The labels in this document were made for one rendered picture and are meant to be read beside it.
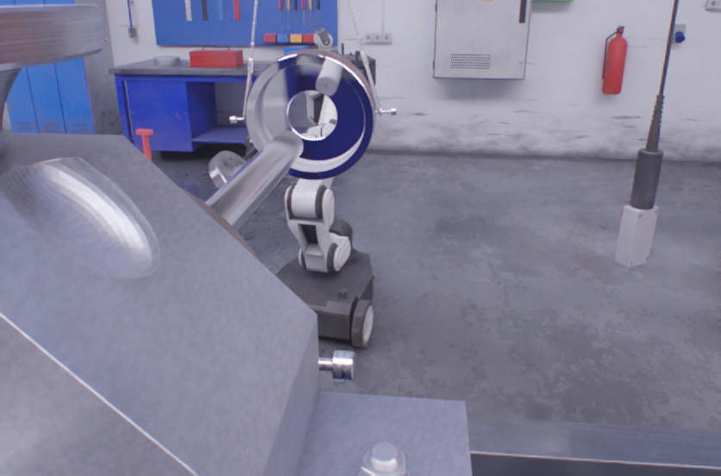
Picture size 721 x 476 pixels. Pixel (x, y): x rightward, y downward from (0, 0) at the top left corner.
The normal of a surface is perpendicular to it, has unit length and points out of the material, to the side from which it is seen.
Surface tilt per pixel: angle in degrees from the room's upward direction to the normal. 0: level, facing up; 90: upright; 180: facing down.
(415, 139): 90
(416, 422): 0
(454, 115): 90
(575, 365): 0
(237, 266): 45
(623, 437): 0
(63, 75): 90
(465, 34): 90
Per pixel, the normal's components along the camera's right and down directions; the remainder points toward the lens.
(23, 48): 0.93, 0.13
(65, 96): -0.14, 0.34
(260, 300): 0.70, -0.64
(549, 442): 0.00, -0.94
